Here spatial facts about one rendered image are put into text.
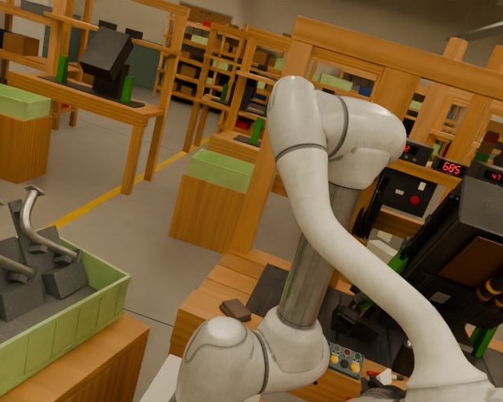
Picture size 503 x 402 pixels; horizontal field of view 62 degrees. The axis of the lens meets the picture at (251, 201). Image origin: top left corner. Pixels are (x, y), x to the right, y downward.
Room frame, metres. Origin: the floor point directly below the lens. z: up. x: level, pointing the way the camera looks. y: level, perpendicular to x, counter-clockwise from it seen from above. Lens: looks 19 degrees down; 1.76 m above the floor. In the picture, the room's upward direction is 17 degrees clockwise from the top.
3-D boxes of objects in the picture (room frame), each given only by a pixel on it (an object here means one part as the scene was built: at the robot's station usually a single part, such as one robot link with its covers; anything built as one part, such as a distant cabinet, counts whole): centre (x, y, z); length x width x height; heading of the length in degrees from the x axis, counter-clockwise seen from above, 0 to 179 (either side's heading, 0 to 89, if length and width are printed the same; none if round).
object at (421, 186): (1.65, -0.59, 1.42); 0.17 x 0.12 x 0.15; 81
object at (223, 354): (0.83, -0.04, 1.05); 0.18 x 0.16 x 0.22; 119
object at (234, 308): (1.26, -0.06, 0.92); 0.10 x 0.08 x 0.03; 41
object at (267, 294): (1.43, -0.66, 0.89); 1.10 x 0.42 x 0.02; 81
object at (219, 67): (11.12, 1.80, 1.11); 3.01 x 0.54 x 2.23; 86
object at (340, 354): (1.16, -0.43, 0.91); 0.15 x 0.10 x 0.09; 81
